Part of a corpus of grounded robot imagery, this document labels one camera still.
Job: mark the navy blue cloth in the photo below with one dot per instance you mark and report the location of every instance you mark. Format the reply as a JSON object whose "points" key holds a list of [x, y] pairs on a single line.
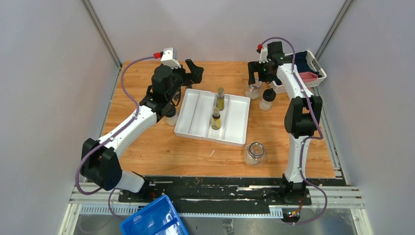
{"points": [[302, 65]]}

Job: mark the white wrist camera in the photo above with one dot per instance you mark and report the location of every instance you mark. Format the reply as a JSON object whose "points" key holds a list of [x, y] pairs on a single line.
{"points": [[168, 57], [263, 53]]}

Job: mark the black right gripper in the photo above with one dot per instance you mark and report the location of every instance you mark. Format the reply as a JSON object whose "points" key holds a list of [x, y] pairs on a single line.
{"points": [[255, 66]]}

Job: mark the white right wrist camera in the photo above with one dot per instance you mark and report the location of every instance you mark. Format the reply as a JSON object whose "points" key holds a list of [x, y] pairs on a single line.
{"points": [[263, 53]]}

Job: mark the empty glass jar front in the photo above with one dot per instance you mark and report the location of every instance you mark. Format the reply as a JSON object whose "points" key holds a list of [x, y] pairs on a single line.
{"points": [[254, 154]]}

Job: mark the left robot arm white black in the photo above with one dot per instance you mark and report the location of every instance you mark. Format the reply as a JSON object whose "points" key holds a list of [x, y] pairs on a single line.
{"points": [[100, 167]]}

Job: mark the black lid bead jar left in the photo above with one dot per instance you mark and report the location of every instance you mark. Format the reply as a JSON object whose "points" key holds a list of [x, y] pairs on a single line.
{"points": [[171, 117]]}

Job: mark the black lid bead jar right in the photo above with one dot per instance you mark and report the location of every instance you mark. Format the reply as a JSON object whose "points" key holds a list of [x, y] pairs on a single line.
{"points": [[267, 100]]}

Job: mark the blue plastic bin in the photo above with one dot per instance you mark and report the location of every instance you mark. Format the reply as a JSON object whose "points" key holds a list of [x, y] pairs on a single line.
{"points": [[157, 218]]}

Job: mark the pink cloth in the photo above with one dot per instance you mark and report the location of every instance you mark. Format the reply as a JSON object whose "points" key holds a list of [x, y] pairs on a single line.
{"points": [[308, 76]]}

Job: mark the white divided organizer tray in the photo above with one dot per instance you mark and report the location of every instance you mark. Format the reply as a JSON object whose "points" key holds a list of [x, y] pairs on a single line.
{"points": [[196, 116]]}

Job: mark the yellow label sauce bottle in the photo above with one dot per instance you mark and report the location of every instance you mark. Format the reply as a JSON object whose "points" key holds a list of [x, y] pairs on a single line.
{"points": [[220, 103], [215, 120]]}

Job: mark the glass jar with grains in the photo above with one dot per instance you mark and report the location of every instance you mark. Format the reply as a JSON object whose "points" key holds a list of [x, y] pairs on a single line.
{"points": [[254, 90]]}

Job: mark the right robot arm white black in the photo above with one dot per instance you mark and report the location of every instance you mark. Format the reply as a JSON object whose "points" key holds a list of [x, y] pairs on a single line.
{"points": [[302, 117]]}

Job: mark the black lid bead jar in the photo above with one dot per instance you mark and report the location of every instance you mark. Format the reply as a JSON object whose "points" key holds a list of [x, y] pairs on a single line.
{"points": [[267, 100], [171, 117]]}

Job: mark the white plastic basket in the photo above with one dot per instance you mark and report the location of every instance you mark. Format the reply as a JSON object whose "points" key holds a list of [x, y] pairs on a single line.
{"points": [[316, 66]]}

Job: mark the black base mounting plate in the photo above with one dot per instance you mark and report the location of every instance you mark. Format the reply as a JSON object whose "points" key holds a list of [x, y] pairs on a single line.
{"points": [[216, 195]]}

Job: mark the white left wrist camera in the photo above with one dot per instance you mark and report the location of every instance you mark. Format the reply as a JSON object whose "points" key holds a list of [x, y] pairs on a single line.
{"points": [[168, 57]]}

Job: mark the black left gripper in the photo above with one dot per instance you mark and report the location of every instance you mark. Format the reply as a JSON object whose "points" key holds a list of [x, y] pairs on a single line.
{"points": [[195, 76]]}

